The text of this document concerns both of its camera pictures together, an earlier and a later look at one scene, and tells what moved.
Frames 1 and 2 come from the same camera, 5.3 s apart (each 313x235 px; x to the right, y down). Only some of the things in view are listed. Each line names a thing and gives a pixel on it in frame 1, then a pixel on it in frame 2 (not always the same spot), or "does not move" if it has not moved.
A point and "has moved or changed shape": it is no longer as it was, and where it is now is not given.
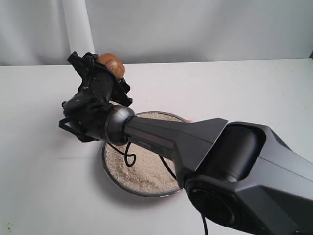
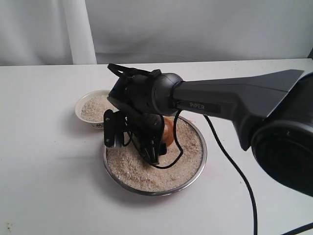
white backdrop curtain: [49, 32] does not move
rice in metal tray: [149, 173] does not move
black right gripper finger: [120, 95] -> [148, 146]
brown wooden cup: [113, 62] has moved or changed shape
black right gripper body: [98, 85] -> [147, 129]
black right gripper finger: [84, 64] -> [162, 149]
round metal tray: [141, 170] does not move
